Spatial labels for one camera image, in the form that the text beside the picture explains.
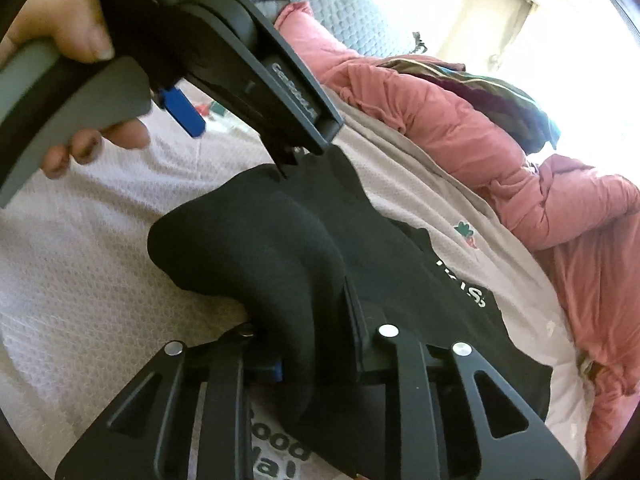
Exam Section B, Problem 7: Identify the black and orange garment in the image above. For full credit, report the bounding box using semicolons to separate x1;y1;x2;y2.
147;147;553;480

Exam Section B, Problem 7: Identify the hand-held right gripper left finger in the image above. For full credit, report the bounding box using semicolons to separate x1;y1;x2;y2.
54;327;286;480

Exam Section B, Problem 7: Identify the white cloth with black letters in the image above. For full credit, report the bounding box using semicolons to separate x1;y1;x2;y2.
247;402;313;480

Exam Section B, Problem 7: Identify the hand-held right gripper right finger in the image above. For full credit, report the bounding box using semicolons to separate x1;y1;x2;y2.
345;280;583;480

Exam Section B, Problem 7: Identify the dark multicolour cloth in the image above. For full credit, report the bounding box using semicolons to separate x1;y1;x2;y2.
377;57;561;151

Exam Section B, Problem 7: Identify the person's left hand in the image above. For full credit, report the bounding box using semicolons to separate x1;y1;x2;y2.
0;0;151;181

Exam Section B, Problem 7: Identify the grey quilted sofa cover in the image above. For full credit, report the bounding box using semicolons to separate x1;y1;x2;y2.
257;0;441;61

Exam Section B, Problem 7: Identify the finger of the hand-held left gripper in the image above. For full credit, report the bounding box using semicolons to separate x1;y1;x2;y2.
159;86;207;139
190;0;346;181

